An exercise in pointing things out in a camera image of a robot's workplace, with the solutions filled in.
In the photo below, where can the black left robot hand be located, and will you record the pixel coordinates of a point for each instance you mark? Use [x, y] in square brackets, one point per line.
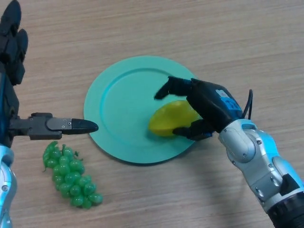
[8, 104]

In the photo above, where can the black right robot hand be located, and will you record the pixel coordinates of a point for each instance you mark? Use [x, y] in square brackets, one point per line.
[209, 104]

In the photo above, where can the yellow starfruit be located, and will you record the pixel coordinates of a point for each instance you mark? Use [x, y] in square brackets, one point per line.
[171, 118]

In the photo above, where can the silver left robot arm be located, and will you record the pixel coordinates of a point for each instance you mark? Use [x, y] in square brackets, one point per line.
[7, 190]

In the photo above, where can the green round plate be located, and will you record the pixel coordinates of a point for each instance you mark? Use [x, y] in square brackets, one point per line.
[123, 114]

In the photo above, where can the green plastic grape bunch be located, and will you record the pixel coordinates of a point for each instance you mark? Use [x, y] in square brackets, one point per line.
[71, 183]

